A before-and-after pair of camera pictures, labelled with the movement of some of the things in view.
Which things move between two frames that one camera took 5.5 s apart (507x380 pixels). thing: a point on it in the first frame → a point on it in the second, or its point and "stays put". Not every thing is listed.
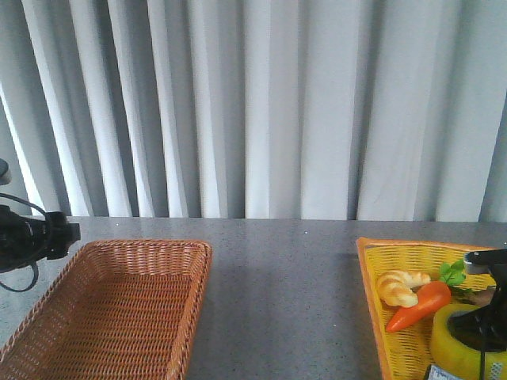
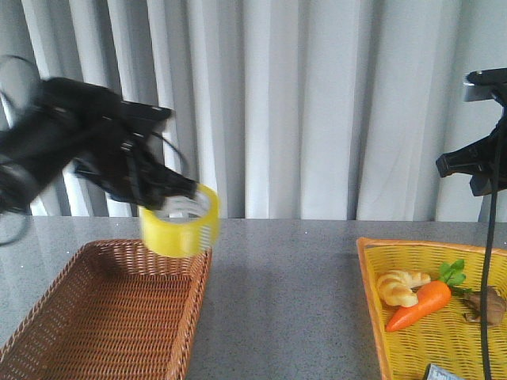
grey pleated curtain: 341,110 stays put
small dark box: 434,373 stays put
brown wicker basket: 123,309 stays put
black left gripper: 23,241 → 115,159
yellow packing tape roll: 450,355 → 181,239
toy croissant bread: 396,288 stays put
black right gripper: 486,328 → 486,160
